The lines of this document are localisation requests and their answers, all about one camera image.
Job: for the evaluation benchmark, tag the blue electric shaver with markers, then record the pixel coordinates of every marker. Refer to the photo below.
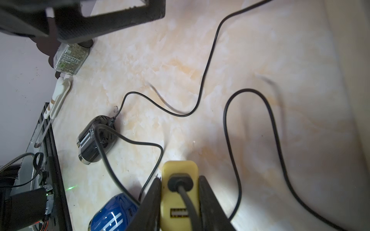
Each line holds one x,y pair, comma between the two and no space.
115,215

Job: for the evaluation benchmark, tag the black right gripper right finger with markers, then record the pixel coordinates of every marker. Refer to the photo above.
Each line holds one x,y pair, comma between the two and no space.
212,215

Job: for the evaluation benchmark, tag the yellow USB charger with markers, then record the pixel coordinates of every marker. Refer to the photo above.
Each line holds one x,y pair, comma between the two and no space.
174,214

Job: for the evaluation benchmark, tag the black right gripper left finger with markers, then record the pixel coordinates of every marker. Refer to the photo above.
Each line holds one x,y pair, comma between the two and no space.
148,215

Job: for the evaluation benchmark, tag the beige power strip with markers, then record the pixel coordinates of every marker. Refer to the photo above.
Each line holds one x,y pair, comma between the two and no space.
350,26

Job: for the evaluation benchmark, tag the glass spice jar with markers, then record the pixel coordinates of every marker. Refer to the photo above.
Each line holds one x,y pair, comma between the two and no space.
69,58

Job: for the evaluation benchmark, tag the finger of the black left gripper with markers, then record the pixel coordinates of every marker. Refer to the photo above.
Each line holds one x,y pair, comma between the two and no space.
29,19

